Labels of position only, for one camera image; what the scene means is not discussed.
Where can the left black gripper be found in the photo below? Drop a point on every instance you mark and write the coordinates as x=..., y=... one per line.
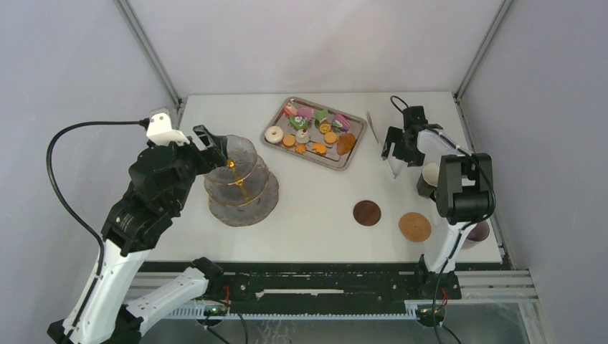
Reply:
x=217, y=148

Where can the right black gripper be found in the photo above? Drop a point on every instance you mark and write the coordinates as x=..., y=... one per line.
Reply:
x=394, y=135

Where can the three-tier glass dessert stand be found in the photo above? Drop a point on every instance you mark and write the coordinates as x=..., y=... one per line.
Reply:
x=244, y=192

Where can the metal serving tray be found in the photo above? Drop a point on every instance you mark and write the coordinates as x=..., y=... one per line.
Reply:
x=321, y=149

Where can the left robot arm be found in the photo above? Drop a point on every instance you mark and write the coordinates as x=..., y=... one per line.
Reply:
x=131, y=231

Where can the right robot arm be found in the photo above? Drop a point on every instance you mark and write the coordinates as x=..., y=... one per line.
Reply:
x=463, y=196

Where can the black mug white inside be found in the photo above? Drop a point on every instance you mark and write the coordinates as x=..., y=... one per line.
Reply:
x=428, y=180

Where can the white frosted donut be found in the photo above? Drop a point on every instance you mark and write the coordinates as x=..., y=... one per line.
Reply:
x=274, y=134

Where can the brown cookie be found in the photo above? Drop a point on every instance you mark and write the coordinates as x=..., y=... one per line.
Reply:
x=345, y=143

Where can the pink purple cake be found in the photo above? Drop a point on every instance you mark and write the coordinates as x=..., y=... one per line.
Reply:
x=341, y=122

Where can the orange round biscuit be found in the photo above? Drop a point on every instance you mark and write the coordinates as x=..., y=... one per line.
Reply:
x=289, y=141

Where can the dark brown round coaster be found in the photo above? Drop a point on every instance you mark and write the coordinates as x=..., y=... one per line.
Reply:
x=367, y=213

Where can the light wooden round coaster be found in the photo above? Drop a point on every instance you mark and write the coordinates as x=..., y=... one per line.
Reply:
x=415, y=227

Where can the green cake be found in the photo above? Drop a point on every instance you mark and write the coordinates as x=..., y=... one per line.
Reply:
x=299, y=122

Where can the white cupcake with cherry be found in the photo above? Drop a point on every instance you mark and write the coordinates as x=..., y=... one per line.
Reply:
x=302, y=136

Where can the purple glass cup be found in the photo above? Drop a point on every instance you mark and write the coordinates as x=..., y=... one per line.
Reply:
x=477, y=235

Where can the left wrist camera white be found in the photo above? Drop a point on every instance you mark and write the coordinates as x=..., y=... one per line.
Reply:
x=161, y=131

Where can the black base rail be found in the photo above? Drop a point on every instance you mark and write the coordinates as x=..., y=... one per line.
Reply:
x=240, y=280

